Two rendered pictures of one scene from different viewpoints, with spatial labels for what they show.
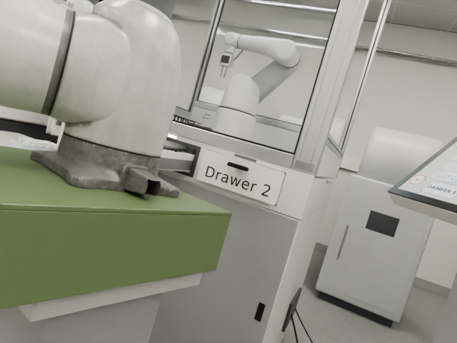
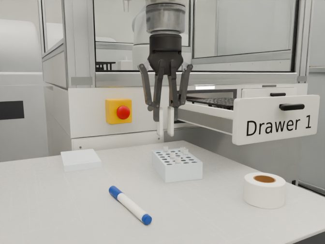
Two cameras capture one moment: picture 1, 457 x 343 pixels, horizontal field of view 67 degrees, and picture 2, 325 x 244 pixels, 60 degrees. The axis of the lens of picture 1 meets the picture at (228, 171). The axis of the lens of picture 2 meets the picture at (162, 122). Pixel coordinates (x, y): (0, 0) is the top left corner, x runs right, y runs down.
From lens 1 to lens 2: 1.31 m
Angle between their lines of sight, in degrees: 47
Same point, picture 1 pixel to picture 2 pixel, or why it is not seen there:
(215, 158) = (254, 94)
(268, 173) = (288, 91)
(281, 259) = (299, 146)
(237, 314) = not seen: hidden behind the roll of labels
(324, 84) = (305, 15)
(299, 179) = (301, 88)
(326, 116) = (307, 38)
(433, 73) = not seen: outside the picture
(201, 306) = not seen: hidden behind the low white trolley
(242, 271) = (280, 168)
